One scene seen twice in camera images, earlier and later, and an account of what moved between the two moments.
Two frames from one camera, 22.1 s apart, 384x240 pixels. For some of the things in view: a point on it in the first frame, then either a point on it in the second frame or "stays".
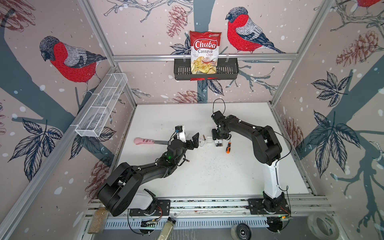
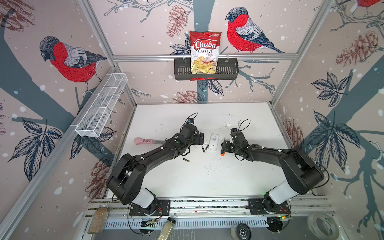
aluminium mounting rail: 303,206 stays
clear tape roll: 323,226 stays
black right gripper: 214,136 to 225,146
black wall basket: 226,69 stays
